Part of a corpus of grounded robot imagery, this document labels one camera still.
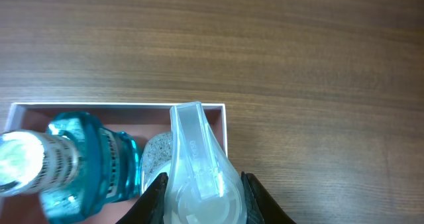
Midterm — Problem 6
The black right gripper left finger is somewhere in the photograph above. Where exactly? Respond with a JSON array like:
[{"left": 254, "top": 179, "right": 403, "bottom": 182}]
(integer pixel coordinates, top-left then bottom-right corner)
[{"left": 117, "top": 172, "right": 168, "bottom": 224}]

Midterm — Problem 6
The white-lidded round jar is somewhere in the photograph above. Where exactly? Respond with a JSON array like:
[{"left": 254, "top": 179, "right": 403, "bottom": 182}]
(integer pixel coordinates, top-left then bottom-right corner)
[{"left": 140, "top": 132, "right": 173, "bottom": 194}]

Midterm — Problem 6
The clear spray bottle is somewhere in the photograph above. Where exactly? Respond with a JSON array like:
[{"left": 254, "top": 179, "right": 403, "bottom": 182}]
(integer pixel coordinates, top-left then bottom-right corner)
[{"left": 163, "top": 102, "right": 247, "bottom": 224}]

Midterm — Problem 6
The white box with pink interior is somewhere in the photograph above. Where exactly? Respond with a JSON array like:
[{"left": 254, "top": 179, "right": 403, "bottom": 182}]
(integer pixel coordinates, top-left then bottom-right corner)
[{"left": 1, "top": 102, "right": 228, "bottom": 224}]

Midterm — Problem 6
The blue mouthwash bottle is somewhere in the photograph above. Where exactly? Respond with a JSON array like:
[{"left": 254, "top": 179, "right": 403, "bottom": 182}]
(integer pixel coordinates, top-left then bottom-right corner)
[{"left": 1, "top": 111, "right": 141, "bottom": 223}]

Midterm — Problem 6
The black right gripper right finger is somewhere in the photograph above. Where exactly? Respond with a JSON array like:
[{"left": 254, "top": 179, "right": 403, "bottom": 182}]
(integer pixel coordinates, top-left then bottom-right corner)
[{"left": 240, "top": 172, "right": 296, "bottom": 224}]

